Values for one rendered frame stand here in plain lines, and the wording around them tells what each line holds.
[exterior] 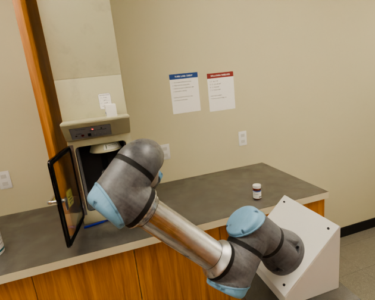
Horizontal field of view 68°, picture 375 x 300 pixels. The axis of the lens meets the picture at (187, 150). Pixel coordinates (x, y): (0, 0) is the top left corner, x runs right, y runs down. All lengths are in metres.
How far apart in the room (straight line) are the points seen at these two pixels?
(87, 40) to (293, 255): 1.27
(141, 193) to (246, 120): 1.64
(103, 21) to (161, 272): 1.28
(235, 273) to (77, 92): 1.11
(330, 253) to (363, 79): 2.14
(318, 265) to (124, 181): 0.65
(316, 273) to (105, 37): 1.33
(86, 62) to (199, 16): 0.92
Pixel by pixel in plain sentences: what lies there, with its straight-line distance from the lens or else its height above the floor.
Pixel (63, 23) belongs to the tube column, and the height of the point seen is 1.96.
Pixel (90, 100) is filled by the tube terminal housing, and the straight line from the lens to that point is 1.50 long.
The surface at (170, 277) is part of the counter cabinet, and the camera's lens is 1.57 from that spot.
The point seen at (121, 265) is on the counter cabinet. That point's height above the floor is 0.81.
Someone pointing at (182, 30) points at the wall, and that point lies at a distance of 2.05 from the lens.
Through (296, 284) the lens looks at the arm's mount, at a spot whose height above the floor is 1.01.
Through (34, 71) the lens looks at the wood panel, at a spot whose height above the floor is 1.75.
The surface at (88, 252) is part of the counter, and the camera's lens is 1.40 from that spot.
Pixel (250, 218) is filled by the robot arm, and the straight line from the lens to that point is 0.86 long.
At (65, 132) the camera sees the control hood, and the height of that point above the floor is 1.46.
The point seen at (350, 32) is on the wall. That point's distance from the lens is 2.83.
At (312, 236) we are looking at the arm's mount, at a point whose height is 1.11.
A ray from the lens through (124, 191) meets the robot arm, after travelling 0.67.
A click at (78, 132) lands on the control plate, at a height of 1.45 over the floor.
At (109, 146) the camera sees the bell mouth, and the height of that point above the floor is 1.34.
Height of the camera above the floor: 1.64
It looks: 14 degrees down
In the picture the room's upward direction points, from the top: 6 degrees counter-clockwise
